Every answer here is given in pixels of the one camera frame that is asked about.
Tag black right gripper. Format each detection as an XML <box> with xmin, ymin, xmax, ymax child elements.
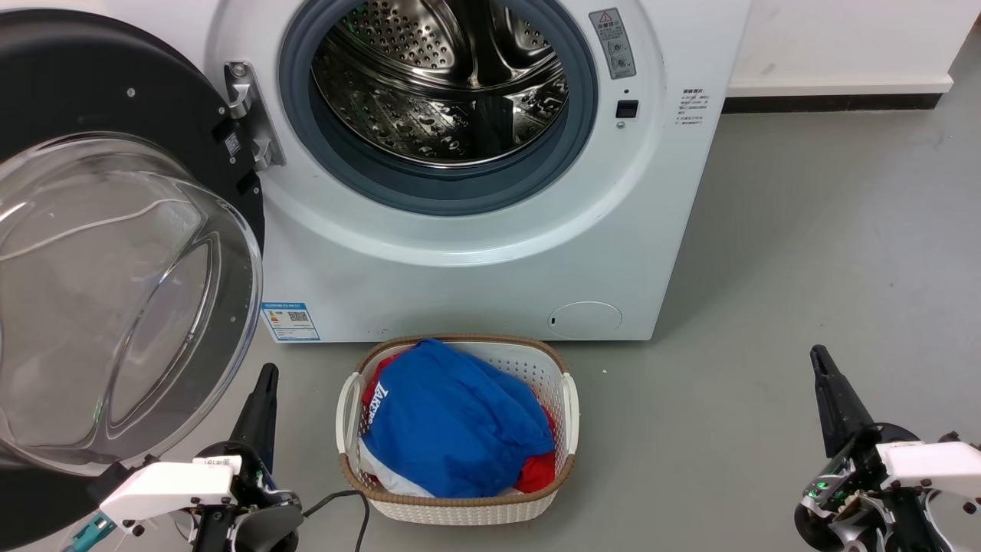
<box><xmin>793</xmin><ymin>344</ymin><xmax>981</xmax><ymax>552</ymax></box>

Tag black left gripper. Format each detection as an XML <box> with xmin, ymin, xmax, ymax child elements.
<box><xmin>87</xmin><ymin>363</ymin><xmax>304</xmax><ymax>552</ymax></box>

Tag black washing machine door glass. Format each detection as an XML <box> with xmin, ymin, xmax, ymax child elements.
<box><xmin>0</xmin><ymin>8</ymin><xmax>267</xmax><ymax>552</ymax></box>

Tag grey rubber door gasket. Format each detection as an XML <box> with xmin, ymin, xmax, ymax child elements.
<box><xmin>277</xmin><ymin>0</ymin><xmax>599</xmax><ymax>218</ymax></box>

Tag metal door hinge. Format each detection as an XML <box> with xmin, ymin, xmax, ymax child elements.
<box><xmin>223</xmin><ymin>61</ymin><xmax>287</xmax><ymax>172</ymax></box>

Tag white washing machine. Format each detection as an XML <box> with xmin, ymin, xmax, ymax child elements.
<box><xmin>201</xmin><ymin>0</ymin><xmax>756</xmax><ymax>344</ymax></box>

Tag steel washing drum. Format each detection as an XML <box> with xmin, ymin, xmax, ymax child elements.
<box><xmin>310</xmin><ymin>0</ymin><xmax>570</xmax><ymax>169</ymax></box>

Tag blue energy label sticker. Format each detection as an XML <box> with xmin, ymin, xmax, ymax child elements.
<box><xmin>261</xmin><ymin>301</ymin><xmax>322</xmax><ymax>343</ymax></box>

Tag blue garment white lettering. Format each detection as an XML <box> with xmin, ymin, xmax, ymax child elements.
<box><xmin>359</xmin><ymin>338</ymin><xmax>556</xmax><ymax>500</ymax></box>

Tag round filter cover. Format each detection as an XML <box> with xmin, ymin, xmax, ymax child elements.
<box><xmin>546</xmin><ymin>301</ymin><xmax>624</xmax><ymax>340</ymax></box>

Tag white laundry basket brown rim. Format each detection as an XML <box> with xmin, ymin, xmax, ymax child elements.
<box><xmin>335</xmin><ymin>333</ymin><xmax>581</xmax><ymax>527</ymax></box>

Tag red garment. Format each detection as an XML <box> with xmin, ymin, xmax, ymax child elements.
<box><xmin>361</xmin><ymin>354</ymin><xmax>558</xmax><ymax>495</ymax></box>

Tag grey warning sticker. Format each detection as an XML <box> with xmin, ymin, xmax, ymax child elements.
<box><xmin>588</xmin><ymin>8</ymin><xmax>638</xmax><ymax>81</ymax></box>

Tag black cable with teal connector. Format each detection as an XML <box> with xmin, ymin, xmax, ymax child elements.
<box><xmin>64</xmin><ymin>511</ymin><xmax>117</xmax><ymax>552</ymax></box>

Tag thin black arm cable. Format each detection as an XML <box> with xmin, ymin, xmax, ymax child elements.
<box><xmin>302</xmin><ymin>490</ymin><xmax>371</xmax><ymax>552</ymax></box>

